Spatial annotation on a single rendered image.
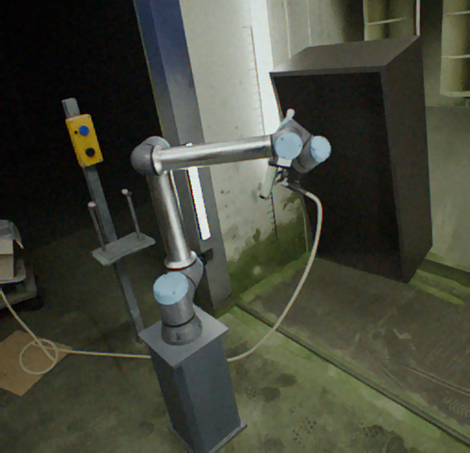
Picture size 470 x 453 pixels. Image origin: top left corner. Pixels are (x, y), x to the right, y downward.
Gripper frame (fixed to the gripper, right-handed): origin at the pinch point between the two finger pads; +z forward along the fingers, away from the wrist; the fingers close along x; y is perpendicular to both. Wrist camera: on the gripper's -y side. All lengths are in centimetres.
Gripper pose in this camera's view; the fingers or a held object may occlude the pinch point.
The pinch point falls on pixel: (274, 177)
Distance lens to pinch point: 191.3
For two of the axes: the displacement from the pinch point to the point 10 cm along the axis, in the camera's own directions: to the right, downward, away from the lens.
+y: 8.9, 4.0, 2.3
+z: -3.5, 2.6, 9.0
